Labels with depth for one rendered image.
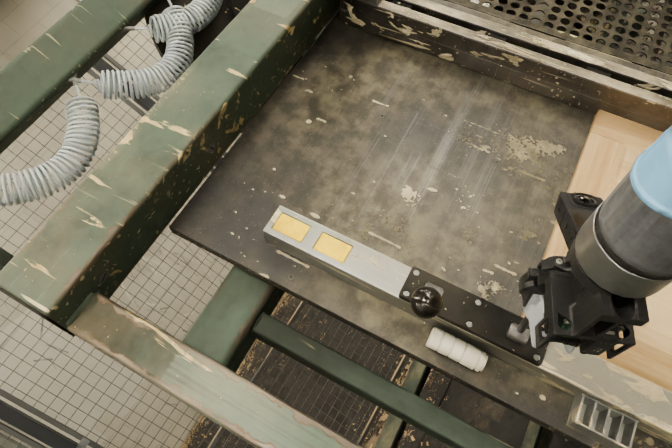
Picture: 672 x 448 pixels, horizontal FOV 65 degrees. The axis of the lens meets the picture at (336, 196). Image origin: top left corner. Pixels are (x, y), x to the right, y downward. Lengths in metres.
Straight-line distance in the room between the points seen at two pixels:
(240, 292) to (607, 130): 0.67
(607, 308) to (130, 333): 0.57
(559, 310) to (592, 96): 0.56
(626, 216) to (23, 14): 5.53
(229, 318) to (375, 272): 0.23
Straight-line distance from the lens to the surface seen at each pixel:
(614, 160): 0.98
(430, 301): 0.62
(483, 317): 0.74
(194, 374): 0.72
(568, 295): 0.54
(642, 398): 0.80
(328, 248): 0.77
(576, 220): 0.56
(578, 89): 1.02
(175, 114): 0.86
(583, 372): 0.77
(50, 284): 0.78
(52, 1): 5.77
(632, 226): 0.41
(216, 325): 0.83
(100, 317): 0.79
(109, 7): 1.37
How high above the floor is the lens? 1.86
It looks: 17 degrees down
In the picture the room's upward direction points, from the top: 49 degrees counter-clockwise
